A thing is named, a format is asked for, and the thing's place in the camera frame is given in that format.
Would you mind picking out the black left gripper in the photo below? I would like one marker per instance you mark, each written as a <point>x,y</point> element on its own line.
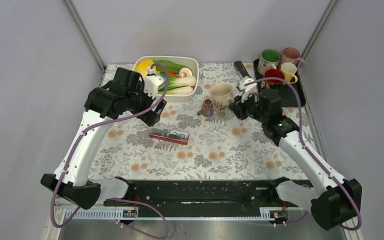
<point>150,117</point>

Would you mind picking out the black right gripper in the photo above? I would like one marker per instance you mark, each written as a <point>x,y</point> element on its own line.
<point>239,107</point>

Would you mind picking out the black interior mug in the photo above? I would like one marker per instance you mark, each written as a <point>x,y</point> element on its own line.
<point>274,79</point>

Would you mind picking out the yellow mug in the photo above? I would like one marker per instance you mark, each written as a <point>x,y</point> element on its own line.
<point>289,70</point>

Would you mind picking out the tall floral beige mug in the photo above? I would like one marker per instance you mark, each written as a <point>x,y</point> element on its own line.
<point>222,96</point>

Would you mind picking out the cream christmas mug green inside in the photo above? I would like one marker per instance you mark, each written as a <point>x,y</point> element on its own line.
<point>269,59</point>

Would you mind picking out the small brown mug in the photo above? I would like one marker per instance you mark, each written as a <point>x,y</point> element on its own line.
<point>207,108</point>

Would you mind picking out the pink ghost pattern mug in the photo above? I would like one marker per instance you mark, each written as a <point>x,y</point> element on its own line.
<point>292,55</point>

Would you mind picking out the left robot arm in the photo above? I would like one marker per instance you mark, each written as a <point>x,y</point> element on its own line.
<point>71,181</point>

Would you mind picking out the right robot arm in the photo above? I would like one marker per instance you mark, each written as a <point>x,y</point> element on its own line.
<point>333,199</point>

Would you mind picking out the black tray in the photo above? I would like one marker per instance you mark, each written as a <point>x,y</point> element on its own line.
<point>285,92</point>

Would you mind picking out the white napa cabbage toy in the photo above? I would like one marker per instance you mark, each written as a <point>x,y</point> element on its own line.
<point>143,67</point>

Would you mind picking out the black rectangular box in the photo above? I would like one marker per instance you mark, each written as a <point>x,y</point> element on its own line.
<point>245,77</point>

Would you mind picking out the green leaf vegetable toy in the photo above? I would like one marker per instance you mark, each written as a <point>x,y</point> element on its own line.
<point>171,67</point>

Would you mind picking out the green leek stalk toy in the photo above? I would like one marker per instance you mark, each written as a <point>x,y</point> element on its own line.
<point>181,91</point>

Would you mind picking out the white vegetable tray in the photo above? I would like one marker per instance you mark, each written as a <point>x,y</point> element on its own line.
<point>182,60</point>

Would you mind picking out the green bok choy toy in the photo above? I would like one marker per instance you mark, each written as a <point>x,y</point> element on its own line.
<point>175,82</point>

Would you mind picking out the mushroom toy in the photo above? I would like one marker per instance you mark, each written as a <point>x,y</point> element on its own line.
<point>185,72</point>

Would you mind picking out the red silver gum box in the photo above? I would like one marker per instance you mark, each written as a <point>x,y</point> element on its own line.
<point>169,135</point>

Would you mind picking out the floral tablecloth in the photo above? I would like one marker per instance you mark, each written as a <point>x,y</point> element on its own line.
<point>216,150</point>

